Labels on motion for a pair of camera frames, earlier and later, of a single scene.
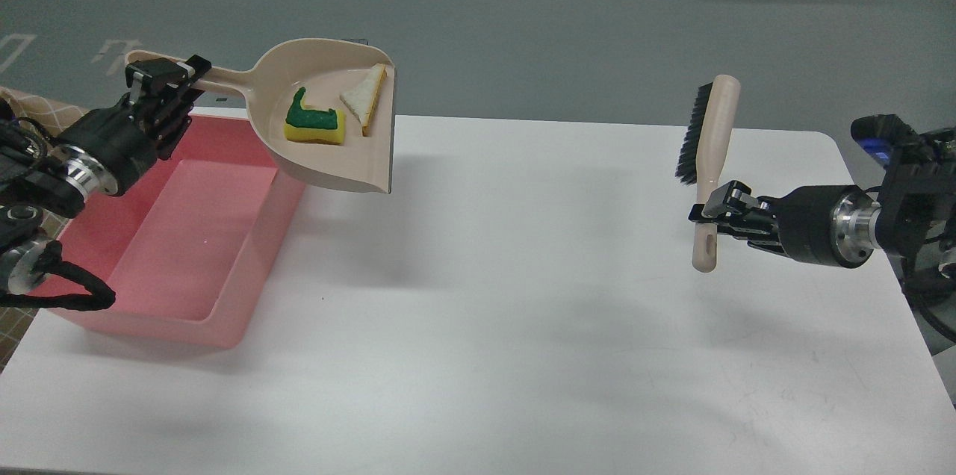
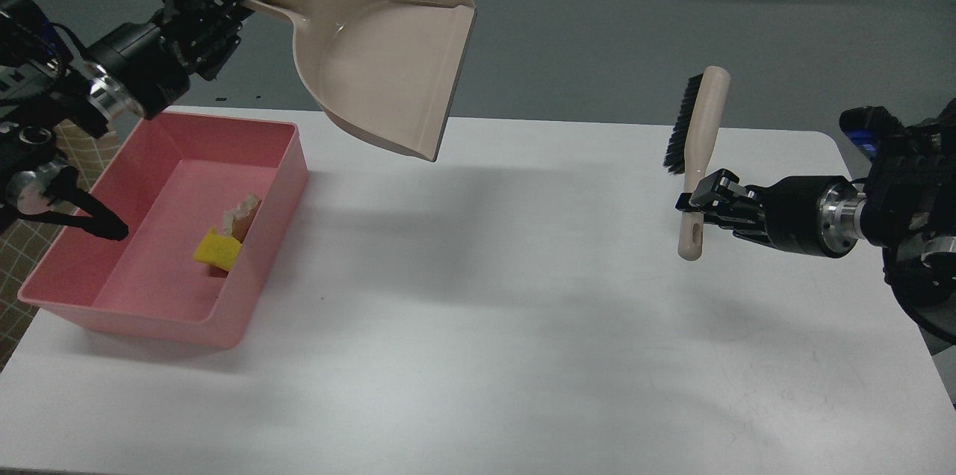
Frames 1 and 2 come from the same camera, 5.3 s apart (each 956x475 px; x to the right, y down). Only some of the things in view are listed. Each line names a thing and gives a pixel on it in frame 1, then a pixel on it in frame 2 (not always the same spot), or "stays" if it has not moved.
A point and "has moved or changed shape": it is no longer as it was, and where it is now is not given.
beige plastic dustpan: x=324 y=69 to x=380 y=43
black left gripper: x=116 y=139 to x=203 y=2
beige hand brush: x=709 y=134 has moved or changed shape
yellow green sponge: x=308 y=124 to x=218 y=250
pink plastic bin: x=193 y=249 stays
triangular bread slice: x=364 y=95 to x=237 y=222
